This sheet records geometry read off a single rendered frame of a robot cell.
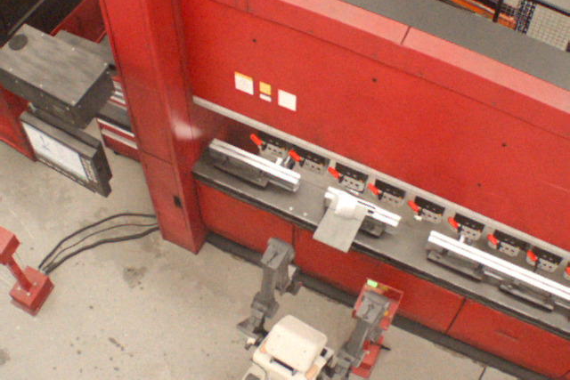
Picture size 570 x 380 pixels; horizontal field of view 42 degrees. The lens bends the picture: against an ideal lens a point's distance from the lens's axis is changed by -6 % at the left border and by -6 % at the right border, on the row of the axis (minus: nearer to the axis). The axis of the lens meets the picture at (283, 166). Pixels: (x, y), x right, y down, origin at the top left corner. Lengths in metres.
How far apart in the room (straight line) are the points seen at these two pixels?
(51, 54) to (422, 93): 1.54
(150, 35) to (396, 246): 1.66
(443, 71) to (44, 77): 1.60
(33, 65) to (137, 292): 1.97
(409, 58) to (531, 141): 0.57
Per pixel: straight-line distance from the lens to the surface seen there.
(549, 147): 3.01
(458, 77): 2.85
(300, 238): 4.22
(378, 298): 3.04
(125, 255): 4.98
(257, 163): 4.07
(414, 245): 4.00
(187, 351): 4.68
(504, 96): 2.84
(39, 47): 3.42
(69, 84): 3.25
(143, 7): 3.07
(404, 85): 3.02
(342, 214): 3.89
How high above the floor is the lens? 4.43
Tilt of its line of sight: 59 degrees down
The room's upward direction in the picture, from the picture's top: 1 degrees clockwise
